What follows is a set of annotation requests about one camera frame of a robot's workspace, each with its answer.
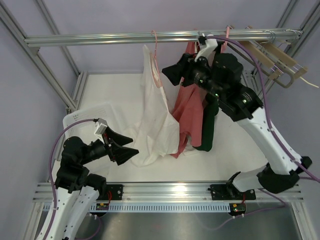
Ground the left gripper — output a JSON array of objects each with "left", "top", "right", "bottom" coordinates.
[{"left": 79, "top": 126, "right": 139, "bottom": 165}]

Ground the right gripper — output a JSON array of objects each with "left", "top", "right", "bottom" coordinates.
[{"left": 162, "top": 50, "right": 225, "bottom": 101}]

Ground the thin pink wire hanger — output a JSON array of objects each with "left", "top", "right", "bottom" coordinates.
[{"left": 151, "top": 30, "right": 163, "bottom": 88}]

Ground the thick pink plastic hanger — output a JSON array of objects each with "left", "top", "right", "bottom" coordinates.
[{"left": 221, "top": 25, "right": 232, "bottom": 53}]

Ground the pink t shirt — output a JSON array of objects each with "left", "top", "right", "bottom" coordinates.
[{"left": 169, "top": 41, "right": 208, "bottom": 160}]

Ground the green and white t shirt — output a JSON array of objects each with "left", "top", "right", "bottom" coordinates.
[{"left": 195, "top": 93, "right": 219, "bottom": 152}]

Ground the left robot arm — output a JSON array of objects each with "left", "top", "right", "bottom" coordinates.
[{"left": 37, "top": 124, "right": 139, "bottom": 240}]

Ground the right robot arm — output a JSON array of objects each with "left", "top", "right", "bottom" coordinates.
[{"left": 161, "top": 53, "right": 312, "bottom": 199}]

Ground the white plastic basket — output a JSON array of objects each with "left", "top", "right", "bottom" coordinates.
[{"left": 62, "top": 102, "right": 121, "bottom": 145}]

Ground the wooden hangers bundle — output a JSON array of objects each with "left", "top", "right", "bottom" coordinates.
[{"left": 240, "top": 29, "right": 319, "bottom": 89}]

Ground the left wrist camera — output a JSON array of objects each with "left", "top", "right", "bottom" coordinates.
[{"left": 94, "top": 118, "right": 108, "bottom": 138}]

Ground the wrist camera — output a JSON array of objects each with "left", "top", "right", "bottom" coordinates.
[
  {"left": 94, "top": 118, "right": 108, "bottom": 138},
  {"left": 194, "top": 34, "right": 218, "bottom": 61}
]

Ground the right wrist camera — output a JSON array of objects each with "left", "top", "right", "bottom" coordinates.
[{"left": 194, "top": 34, "right": 218, "bottom": 61}]

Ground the aluminium clothes rail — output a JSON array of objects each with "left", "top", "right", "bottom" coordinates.
[{"left": 24, "top": 28, "right": 303, "bottom": 48}]

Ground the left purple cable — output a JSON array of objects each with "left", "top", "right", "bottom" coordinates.
[{"left": 44, "top": 117, "right": 101, "bottom": 240}]

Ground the white slotted cable duct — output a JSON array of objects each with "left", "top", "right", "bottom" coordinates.
[{"left": 88, "top": 202, "right": 231, "bottom": 213}]

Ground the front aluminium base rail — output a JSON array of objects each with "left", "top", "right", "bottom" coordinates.
[{"left": 32, "top": 181, "right": 304, "bottom": 203}]

